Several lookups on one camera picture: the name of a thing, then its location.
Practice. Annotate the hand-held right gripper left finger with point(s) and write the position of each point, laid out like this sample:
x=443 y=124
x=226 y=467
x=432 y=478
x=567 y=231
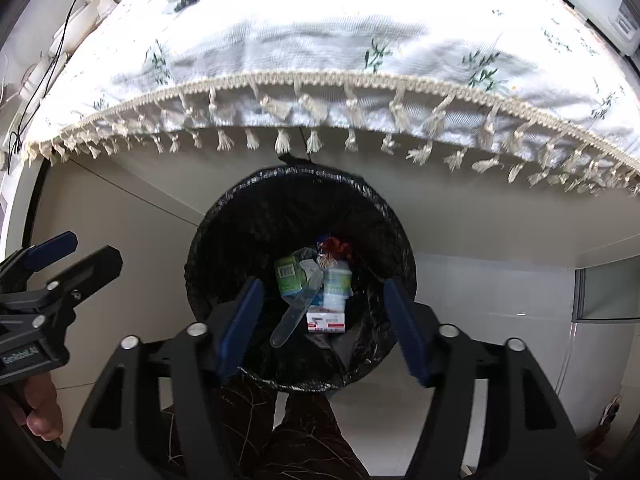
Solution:
x=242 y=322

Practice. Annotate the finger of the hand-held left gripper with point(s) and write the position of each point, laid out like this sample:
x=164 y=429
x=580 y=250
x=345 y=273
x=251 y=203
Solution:
x=97 y=267
x=50 y=251

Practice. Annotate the blue white milk carton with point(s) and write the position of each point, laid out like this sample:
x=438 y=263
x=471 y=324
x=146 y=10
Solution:
x=325 y=321

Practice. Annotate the black bagged trash bin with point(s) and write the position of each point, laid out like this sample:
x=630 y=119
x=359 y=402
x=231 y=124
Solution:
x=280 y=210

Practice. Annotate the white floral tablecloth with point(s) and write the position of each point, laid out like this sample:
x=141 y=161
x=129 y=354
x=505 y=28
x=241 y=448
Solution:
x=325 y=35

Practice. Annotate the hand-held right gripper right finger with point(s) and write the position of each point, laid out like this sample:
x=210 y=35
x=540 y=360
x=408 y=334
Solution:
x=407 y=330

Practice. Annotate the green carton box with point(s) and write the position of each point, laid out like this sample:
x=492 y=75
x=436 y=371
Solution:
x=287 y=275

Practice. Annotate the white tissue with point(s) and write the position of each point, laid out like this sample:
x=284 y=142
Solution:
x=309 y=262

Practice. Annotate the person's patterned trouser leg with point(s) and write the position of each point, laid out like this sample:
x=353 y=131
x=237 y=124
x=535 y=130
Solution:
x=300 y=435

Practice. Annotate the person's left hand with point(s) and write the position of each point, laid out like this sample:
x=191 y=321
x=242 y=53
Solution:
x=45 y=410

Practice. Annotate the white pill bottle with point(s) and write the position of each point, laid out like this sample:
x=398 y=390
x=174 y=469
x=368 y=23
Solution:
x=336 y=287

